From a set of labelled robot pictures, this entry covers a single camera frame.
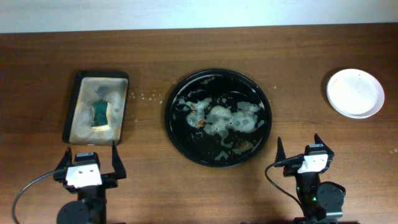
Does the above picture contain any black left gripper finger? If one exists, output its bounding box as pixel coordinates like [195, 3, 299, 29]
[112, 141, 126, 179]
[55, 147, 72, 170]

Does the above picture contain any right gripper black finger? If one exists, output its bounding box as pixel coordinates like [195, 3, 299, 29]
[314, 133, 333, 154]
[275, 137, 286, 163]

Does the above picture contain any yellow green sponge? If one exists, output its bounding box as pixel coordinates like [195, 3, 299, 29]
[91, 101, 111, 131]

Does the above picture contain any pink white plate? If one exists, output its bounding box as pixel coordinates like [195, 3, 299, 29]
[326, 68, 385, 114]

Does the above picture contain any pale blue plate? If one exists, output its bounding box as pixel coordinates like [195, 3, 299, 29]
[331, 105, 381, 119]

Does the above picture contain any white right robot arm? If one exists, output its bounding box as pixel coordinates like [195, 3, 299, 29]
[273, 134, 346, 223]

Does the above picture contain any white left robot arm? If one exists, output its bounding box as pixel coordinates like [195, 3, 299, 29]
[53, 142, 126, 224]

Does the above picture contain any black rectangular soap tray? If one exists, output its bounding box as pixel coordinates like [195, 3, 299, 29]
[62, 70, 129, 145]

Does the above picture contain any round black tray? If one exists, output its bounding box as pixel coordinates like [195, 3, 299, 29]
[164, 68, 272, 167]

